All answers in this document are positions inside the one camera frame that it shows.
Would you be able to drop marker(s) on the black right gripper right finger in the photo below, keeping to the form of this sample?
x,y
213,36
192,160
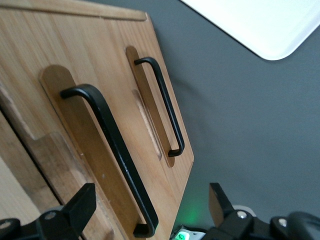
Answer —
x,y
225,212

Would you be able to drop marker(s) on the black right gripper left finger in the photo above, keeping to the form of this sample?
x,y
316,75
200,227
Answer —
x,y
80,207

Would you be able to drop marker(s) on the wooden drawer front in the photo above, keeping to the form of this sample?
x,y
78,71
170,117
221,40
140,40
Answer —
x,y
150,50

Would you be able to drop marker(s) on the wooden drawer cabinet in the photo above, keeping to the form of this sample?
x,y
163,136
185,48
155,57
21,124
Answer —
x,y
50,7

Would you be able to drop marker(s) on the white device with green light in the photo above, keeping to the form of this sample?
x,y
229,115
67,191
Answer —
x,y
182,235

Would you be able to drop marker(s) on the wooden cabinet with drawers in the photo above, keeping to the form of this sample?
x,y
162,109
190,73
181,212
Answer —
x,y
82,62

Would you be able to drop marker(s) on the white flat tray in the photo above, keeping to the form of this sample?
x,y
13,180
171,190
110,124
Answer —
x,y
262,22

